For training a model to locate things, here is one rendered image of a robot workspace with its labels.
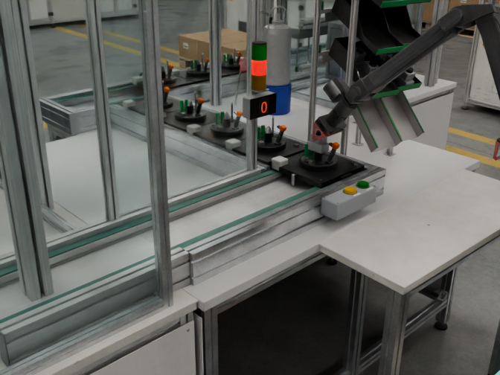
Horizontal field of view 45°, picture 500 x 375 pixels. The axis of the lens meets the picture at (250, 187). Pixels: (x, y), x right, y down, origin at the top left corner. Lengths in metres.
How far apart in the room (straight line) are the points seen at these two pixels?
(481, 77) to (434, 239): 4.52
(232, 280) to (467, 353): 1.54
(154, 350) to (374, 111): 1.29
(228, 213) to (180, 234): 0.20
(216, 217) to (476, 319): 1.68
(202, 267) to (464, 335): 1.70
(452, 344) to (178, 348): 1.64
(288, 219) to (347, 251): 0.21
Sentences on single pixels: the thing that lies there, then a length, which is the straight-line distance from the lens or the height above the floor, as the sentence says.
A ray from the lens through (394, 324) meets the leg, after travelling 1.85.
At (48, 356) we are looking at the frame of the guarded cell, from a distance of 1.48.
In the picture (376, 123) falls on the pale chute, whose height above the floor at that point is 1.06.
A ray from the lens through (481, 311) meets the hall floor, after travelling 3.28.
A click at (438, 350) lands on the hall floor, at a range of 2.96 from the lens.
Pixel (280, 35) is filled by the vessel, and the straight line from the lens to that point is 3.00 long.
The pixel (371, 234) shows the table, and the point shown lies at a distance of 1.99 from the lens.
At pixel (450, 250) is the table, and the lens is 1.96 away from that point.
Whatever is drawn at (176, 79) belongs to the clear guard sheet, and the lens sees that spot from 1.86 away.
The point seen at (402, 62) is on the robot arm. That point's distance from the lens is 1.96.
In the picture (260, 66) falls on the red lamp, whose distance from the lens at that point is 2.01.
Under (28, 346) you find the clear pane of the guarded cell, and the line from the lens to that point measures 1.45.
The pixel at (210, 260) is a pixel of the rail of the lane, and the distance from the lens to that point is 1.70.
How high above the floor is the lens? 1.80
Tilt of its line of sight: 24 degrees down
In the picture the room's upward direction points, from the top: 1 degrees clockwise
